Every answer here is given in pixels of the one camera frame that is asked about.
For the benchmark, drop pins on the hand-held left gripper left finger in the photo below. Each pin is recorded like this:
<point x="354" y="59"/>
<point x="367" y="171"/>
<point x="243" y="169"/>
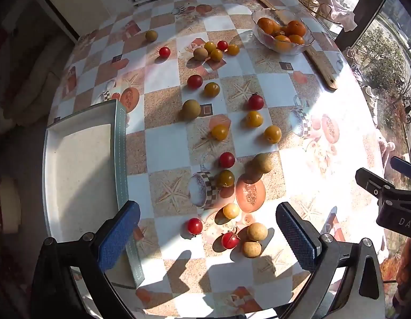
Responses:
<point x="120" y="236"/>

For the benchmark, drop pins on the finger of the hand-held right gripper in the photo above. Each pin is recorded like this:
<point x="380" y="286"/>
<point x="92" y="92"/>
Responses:
<point x="404" y="165"/>
<point x="371" y="180"/>

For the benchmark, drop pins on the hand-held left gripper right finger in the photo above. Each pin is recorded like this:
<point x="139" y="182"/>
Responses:
<point x="295" y="236"/>

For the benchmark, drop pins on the white tray with grey rim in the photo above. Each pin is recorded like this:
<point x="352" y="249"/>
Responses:
<point x="79" y="172"/>

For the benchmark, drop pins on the yellow cherry tomato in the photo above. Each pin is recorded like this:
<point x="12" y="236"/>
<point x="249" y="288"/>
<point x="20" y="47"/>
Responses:
<point x="233" y="50"/>
<point x="216" y="55"/>
<point x="210" y="46"/>
<point x="231" y="210"/>
<point x="225" y="178"/>
<point x="254" y="119"/>
<point x="272" y="134"/>
<point x="212" y="89"/>
<point x="220" y="132"/>

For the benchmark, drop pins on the red cherry tomato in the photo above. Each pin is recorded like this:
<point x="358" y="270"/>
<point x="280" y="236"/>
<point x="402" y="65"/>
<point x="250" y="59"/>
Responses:
<point x="255" y="102"/>
<point x="194" y="81"/>
<point x="164" y="52"/>
<point x="194" y="226"/>
<point x="222" y="45"/>
<point x="230" y="240"/>
<point x="227" y="160"/>

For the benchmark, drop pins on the white sneaker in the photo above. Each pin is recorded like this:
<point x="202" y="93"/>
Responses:
<point x="370" y="103"/>

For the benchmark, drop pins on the checkered printed tablecloth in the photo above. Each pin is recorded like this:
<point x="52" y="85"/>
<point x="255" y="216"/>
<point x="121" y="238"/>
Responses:
<point x="165" y="143"/>

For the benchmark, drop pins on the wooden back scratcher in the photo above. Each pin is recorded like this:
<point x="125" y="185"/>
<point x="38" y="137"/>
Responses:
<point x="321" y="69"/>

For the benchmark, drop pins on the orange mandarin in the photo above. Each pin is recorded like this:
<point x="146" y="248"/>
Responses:
<point x="265" y="25"/>
<point x="296" y="27"/>
<point x="282" y="43"/>
<point x="297" y="39"/>

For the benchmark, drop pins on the pale pink towel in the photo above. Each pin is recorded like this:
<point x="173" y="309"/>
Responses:
<point x="338" y="3"/>

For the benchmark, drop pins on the beige cushion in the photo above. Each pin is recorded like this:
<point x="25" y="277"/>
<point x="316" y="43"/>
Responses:
<point x="26" y="86"/>

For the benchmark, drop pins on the clear glass bowl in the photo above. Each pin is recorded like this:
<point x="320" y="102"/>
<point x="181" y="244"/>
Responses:
<point x="261" y="39"/>

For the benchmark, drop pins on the white cabinet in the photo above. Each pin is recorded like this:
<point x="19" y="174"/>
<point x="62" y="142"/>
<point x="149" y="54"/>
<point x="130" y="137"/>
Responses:
<point x="76" y="3"/>

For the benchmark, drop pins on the black window frame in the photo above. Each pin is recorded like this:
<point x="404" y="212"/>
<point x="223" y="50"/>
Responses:
<point x="361" y="10"/>

